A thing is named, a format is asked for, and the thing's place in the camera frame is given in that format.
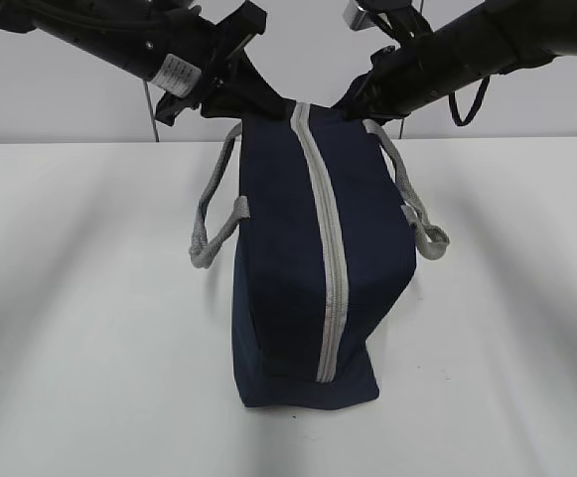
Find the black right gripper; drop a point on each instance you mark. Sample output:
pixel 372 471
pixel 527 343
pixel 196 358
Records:
pixel 369 96

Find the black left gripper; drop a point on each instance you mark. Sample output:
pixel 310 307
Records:
pixel 224 83

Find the navy blue lunch bag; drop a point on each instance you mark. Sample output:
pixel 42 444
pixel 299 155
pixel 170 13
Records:
pixel 329 230

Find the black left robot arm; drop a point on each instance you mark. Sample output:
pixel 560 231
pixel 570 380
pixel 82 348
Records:
pixel 134 36

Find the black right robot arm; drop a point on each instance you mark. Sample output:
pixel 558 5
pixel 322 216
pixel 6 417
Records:
pixel 456 61

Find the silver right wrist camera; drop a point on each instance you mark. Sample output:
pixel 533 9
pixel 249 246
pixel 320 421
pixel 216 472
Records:
pixel 358 15

